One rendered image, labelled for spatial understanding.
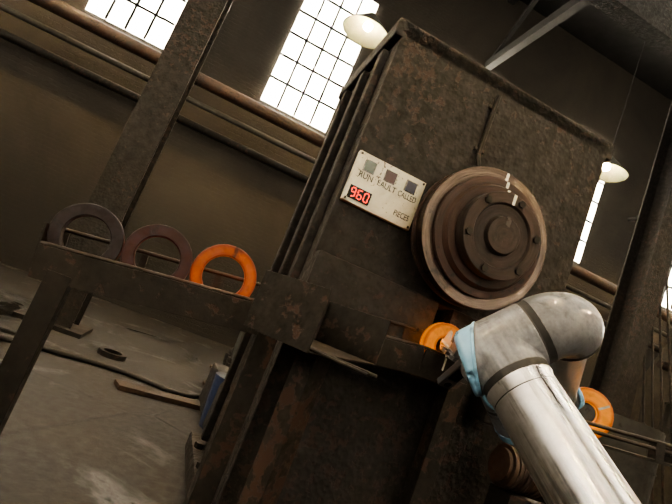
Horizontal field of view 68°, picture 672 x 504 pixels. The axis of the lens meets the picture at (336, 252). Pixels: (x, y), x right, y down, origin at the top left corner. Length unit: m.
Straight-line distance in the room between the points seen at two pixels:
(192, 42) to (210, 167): 3.58
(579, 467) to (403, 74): 1.41
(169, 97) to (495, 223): 3.07
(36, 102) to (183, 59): 4.08
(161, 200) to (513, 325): 6.95
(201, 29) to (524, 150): 3.01
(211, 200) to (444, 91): 5.98
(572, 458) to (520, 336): 0.20
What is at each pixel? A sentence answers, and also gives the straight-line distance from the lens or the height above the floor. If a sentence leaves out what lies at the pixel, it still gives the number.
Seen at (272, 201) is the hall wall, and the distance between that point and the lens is 7.72.
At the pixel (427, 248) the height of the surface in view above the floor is 1.00.
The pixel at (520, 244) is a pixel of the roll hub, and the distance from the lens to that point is 1.69.
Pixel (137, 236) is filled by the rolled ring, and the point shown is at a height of 0.69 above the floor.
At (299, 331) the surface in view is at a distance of 1.06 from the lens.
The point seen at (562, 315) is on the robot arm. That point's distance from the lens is 0.90.
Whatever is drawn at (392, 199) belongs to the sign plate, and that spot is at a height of 1.13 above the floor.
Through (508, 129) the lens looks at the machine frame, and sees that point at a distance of 2.02.
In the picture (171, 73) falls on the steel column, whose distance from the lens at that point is 4.25.
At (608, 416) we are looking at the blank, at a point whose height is 0.72.
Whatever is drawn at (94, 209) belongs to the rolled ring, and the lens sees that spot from 1.46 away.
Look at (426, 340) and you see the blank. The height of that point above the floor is 0.73.
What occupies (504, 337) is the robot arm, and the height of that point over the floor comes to 0.73.
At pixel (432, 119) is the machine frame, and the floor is 1.47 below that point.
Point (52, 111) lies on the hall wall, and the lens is 8.02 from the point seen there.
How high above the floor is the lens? 0.62
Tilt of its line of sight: 9 degrees up
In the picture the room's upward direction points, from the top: 22 degrees clockwise
